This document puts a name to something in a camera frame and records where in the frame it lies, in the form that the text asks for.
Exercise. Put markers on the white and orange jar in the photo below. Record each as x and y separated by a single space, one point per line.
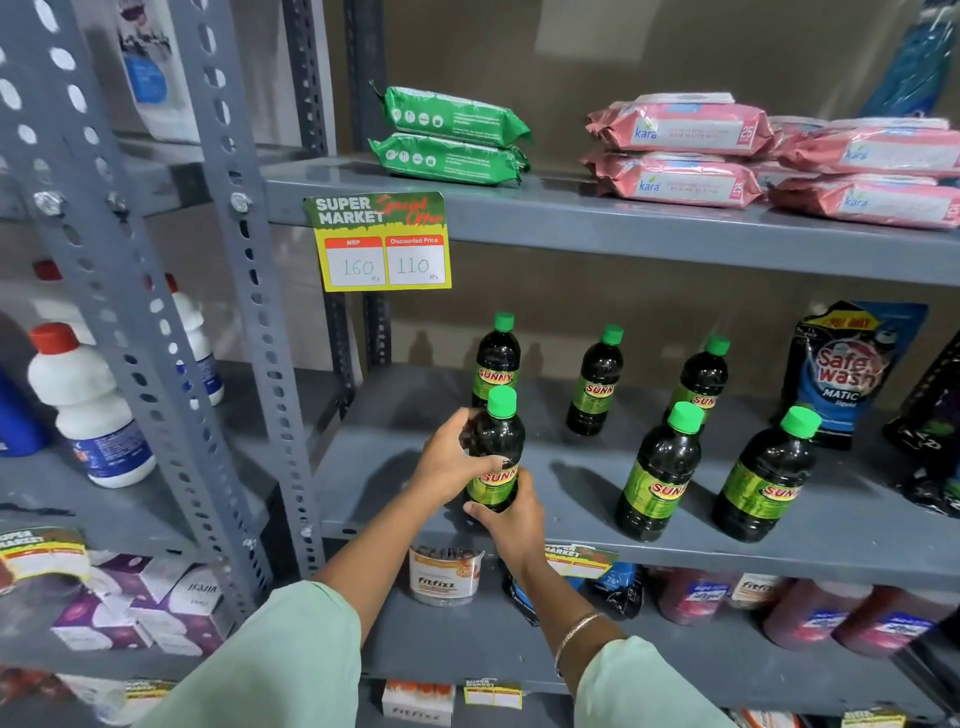
756 591
444 581

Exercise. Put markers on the dark bottle with green cap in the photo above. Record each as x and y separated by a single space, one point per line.
701 379
595 386
495 360
499 435
660 480
765 480

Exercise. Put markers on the white and orange box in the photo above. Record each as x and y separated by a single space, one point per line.
418 703

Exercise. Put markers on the yellow and green price tag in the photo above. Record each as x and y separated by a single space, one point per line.
148 691
41 551
581 561
379 244
872 718
493 694

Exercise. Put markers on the person's right thumb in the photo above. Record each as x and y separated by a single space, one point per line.
527 486

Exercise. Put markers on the white hanging pouch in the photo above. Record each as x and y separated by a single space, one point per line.
154 75

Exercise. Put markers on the black printed pouch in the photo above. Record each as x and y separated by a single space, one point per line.
934 427

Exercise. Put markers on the dark blue pouch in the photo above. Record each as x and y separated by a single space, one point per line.
619 592
521 596

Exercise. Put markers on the person's left thumb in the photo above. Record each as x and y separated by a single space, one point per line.
491 470

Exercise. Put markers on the light green shirt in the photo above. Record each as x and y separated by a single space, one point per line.
285 667

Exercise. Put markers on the blue plastic bottle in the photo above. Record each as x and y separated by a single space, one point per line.
19 420

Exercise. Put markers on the person's right hand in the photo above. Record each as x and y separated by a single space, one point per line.
521 536

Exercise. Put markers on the person's right forearm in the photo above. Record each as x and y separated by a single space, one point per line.
566 619

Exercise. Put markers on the blue detergent pouch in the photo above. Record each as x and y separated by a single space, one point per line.
847 375

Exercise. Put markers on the grey slotted metal rack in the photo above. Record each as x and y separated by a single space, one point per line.
600 217
75 150

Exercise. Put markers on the stack of pink wipes packets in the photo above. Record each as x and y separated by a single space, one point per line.
682 180

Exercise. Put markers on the green wipes packet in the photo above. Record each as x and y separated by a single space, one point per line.
450 116
442 159

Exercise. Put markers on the person's left hand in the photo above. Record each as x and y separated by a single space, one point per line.
439 465

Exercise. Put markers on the person's left forearm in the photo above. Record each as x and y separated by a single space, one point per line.
379 551

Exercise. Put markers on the white bottle with red cap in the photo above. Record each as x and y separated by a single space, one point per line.
60 300
94 412
199 345

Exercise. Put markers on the blue translucent bottle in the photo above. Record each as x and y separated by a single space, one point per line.
915 67

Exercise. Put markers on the pile of purple white boxes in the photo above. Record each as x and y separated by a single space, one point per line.
142 607

